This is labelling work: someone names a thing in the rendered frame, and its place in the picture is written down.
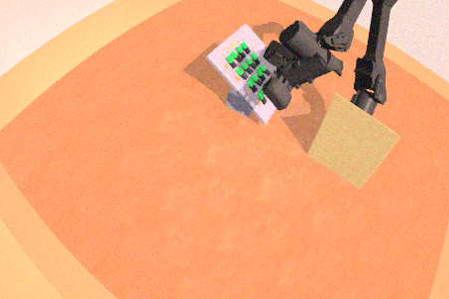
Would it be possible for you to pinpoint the pale lilac switch panel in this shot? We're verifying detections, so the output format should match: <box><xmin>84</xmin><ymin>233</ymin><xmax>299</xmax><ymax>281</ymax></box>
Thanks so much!
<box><xmin>205</xmin><ymin>24</ymin><xmax>277</xmax><ymax>124</ymax></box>

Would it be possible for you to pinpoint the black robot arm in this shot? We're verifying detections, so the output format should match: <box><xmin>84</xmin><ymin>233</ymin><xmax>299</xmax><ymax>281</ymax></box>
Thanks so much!
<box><xmin>264</xmin><ymin>0</ymin><xmax>397</xmax><ymax>117</ymax></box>

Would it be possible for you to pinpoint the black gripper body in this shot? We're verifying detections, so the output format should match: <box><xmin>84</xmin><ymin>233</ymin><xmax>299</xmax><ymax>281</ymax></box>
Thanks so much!
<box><xmin>262</xmin><ymin>58</ymin><xmax>316</xmax><ymax>111</ymax></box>

